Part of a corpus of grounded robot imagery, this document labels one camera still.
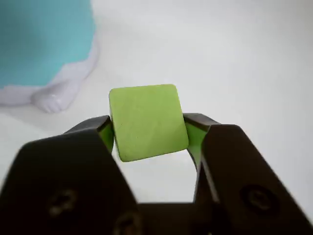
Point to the teal animal-shaped bin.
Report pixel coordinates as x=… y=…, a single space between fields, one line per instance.
x=36 y=44

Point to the green cube block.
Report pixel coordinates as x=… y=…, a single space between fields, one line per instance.
x=148 y=122

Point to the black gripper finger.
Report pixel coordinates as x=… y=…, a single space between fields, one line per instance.
x=239 y=176
x=61 y=176

